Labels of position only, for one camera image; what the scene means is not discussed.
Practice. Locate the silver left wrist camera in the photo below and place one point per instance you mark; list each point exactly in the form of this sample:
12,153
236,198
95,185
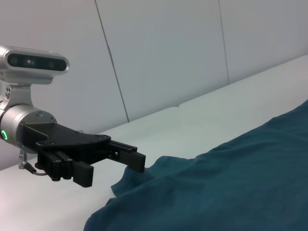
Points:
36,63

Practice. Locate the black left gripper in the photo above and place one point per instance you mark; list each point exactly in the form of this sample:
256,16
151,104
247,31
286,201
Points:
67,142

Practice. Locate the blue t-shirt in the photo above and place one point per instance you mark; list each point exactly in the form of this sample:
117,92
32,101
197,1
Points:
216,187

